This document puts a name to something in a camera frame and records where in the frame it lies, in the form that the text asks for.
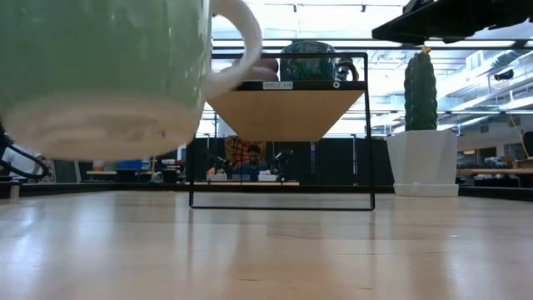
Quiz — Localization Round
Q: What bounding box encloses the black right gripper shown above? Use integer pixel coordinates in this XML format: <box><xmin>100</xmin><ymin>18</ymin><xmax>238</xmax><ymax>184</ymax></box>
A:
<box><xmin>371</xmin><ymin>0</ymin><xmax>463</xmax><ymax>45</ymax></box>

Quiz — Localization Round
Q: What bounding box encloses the dark glazed mug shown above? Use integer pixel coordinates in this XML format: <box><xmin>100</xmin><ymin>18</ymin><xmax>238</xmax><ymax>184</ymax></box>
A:
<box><xmin>279</xmin><ymin>40</ymin><xmax>360</xmax><ymax>83</ymax></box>

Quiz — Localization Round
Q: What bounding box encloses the purple mug purple handle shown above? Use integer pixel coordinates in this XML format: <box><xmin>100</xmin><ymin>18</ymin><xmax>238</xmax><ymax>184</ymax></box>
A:
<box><xmin>231</xmin><ymin>57</ymin><xmax>280</xmax><ymax>83</ymax></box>

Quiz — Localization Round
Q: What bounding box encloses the green mug white handle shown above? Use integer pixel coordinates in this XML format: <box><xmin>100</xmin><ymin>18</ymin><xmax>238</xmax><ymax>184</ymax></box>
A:
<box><xmin>0</xmin><ymin>0</ymin><xmax>264</xmax><ymax>163</ymax></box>

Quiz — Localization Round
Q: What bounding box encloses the green cactus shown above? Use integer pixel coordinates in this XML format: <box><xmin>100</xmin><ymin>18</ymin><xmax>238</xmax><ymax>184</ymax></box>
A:
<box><xmin>403</xmin><ymin>46</ymin><xmax>439</xmax><ymax>133</ymax></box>

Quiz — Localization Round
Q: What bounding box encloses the black ceiling speaker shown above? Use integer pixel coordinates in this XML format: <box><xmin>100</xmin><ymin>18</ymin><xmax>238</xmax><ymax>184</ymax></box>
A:
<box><xmin>493</xmin><ymin>68</ymin><xmax>516</xmax><ymax>82</ymax></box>

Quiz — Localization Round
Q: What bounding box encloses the white hexagonal plant pot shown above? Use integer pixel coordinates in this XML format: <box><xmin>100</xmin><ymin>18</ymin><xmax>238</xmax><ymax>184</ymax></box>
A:
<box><xmin>386</xmin><ymin>128</ymin><xmax>460</xmax><ymax>198</ymax></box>

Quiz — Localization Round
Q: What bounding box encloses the long wooden table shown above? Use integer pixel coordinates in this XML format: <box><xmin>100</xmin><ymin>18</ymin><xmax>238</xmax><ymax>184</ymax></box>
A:
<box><xmin>456</xmin><ymin>167</ymin><xmax>533</xmax><ymax>176</ymax></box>

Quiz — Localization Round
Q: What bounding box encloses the person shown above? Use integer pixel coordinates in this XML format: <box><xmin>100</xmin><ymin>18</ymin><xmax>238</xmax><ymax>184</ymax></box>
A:
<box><xmin>239</xmin><ymin>143</ymin><xmax>267</xmax><ymax>183</ymax></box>

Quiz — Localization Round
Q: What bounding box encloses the orange patterned banner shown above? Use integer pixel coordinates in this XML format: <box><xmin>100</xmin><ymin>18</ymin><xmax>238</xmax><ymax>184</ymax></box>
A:
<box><xmin>224</xmin><ymin>135</ymin><xmax>266</xmax><ymax>166</ymax></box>

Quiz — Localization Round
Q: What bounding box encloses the background wooden table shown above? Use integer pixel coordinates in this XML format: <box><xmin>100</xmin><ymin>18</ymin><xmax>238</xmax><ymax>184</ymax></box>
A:
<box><xmin>193</xmin><ymin>180</ymin><xmax>301</xmax><ymax>187</ymax></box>

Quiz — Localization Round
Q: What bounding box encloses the blue storage bin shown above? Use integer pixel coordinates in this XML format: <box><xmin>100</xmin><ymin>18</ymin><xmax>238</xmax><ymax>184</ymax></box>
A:
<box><xmin>115</xmin><ymin>159</ymin><xmax>145</xmax><ymax>171</ymax></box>

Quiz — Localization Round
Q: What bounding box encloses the wooden shelf with black frame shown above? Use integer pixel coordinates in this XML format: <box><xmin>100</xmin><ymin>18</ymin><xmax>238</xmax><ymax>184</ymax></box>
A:
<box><xmin>187</xmin><ymin>52</ymin><xmax>376</xmax><ymax>212</ymax></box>

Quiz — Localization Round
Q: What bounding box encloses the black partition wall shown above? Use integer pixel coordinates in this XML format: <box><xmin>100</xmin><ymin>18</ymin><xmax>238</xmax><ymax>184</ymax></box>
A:
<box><xmin>185</xmin><ymin>135</ymin><xmax>395</xmax><ymax>188</ymax></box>

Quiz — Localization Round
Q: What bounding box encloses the black aluminium table frame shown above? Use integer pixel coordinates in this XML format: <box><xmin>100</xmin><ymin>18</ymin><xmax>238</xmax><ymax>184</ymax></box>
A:
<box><xmin>0</xmin><ymin>179</ymin><xmax>533</xmax><ymax>202</ymax></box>

